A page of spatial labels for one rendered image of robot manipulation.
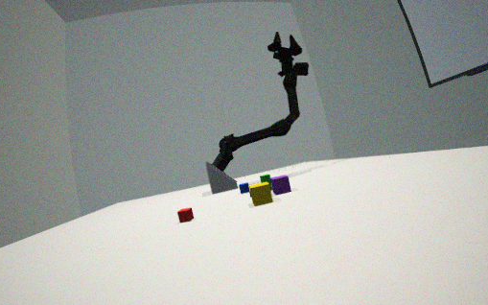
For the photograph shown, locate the red block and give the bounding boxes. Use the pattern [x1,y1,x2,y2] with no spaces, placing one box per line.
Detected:
[177,208,194,223]

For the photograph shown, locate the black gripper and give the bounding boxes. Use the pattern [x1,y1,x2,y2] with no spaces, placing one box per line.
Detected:
[267,32,303,63]

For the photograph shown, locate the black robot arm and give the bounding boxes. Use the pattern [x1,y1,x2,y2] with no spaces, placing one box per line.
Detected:
[211,61,309,172]

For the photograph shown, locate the purple block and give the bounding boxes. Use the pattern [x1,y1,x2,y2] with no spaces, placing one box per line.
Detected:
[270,176,291,195]

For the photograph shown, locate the yellow cube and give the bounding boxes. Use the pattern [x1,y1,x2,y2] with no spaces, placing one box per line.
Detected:
[249,182,273,206]

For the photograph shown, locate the small blue block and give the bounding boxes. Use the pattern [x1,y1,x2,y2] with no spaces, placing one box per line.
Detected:
[239,183,250,194]

